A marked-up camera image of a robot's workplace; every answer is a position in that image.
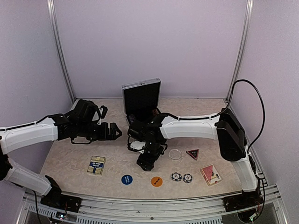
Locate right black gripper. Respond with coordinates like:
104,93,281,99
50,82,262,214
136,140,163,171

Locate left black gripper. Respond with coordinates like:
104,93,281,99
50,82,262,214
77,121,122,141

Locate aluminium poker chip case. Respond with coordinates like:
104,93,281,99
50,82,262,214
121,78,161,124

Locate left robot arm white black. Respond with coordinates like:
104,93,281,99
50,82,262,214
0,99,122,208

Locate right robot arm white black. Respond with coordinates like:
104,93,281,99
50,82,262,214
127,106,265,211

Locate chip row in case front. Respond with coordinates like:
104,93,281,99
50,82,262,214
128,114,136,124

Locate chip row in case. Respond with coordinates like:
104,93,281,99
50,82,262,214
152,109,159,115
128,114,136,124

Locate orange big blind button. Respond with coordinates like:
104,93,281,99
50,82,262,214
151,176,163,187

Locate blue small blind button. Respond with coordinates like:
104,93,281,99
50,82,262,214
121,175,133,185

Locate clear round dealer button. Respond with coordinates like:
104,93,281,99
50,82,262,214
168,149,182,161

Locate blue white poker chip stack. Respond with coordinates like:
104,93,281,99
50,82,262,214
171,172,182,182

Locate blue playing card box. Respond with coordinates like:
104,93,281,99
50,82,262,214
87,155,106,175

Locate chip row in case back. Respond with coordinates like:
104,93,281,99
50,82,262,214
152,109,159,115

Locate black pink triangular button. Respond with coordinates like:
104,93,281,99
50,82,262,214
186,149,199,160

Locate red playing card deck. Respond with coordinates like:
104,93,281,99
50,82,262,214
200,164,222,186

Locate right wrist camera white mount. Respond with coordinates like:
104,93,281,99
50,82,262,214
128,141,145,154

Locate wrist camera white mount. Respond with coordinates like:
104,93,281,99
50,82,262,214
97,105,108,125
128,141,145,154

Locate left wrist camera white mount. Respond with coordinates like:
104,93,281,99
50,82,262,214
97,105,108,125

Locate aluminium front rail frame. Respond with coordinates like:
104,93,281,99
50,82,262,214
16,184,288,224

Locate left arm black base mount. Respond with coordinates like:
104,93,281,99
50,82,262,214
41,189,82,213

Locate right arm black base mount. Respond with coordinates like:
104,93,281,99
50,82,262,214
223,191,256,212

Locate left aluminium corner post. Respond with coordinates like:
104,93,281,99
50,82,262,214
47,0,76,103

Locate aluminium corner post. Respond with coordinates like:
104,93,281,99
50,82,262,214
47,0,76,103
226,0,254,102

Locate right aluminium corner post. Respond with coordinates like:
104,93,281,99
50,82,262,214
226,0,254,102

